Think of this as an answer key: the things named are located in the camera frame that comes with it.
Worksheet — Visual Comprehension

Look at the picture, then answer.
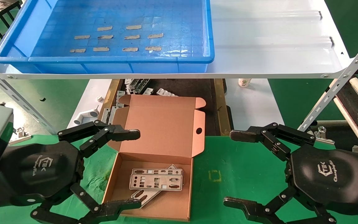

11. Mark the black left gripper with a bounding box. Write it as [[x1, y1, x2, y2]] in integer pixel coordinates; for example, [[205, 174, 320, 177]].
[[0, 120, 142, 224]]

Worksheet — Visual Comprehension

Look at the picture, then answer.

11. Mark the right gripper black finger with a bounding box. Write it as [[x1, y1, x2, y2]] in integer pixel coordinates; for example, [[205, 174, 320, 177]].
[[230, 122, 316, 161]]

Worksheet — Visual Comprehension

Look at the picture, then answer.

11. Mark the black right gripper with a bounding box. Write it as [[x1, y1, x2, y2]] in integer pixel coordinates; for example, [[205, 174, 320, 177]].
[[223, 148, 358, 224]]

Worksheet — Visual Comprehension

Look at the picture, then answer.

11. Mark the metal I/O shield plate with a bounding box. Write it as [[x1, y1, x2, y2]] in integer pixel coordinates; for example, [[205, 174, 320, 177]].
[[131, 164, 179, 208], [129, 174, 183, 191], [131, 168, 183, 176]]

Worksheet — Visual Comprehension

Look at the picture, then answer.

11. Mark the open brown cardboard box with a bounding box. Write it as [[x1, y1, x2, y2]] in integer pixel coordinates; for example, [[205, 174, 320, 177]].
[[101, 94, 206, 222]]

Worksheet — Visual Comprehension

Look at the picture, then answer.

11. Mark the blue plastic tray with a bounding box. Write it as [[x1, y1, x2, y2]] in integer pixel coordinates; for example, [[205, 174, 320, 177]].
[[0, 0, 215, 74]]

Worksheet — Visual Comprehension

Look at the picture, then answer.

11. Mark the green table mat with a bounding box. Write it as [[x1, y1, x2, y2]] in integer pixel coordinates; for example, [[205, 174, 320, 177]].
[[0, 134, 358, 224]]

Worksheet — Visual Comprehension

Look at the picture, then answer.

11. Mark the white plastic pipe fitting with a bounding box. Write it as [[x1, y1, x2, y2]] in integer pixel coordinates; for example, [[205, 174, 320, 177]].
[[73, 106, 100, 125]]

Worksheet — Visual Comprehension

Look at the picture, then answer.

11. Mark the black conveyor with brass rails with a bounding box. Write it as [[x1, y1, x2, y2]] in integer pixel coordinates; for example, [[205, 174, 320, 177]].
[[98, 79, 234, 137]]

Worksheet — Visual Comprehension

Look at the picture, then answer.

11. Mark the silver binder clip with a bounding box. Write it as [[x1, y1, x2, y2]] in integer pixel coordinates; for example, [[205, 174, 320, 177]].
[[310, 125, 335, 145]]

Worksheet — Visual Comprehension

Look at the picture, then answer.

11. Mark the white metal shelf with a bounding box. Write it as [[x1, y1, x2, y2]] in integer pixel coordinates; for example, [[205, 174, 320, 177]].
[[0, 0, 352, 80]]

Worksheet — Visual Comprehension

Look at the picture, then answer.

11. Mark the slotted metal shelf strut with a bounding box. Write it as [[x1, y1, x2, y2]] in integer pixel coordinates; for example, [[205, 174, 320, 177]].
[[298, 29, 358, 132], [0, 62, 57, 135]]

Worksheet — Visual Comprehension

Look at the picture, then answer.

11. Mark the black side conveyor belt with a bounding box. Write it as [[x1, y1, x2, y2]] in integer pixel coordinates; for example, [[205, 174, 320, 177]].
[[310, 78, 358, 153]]

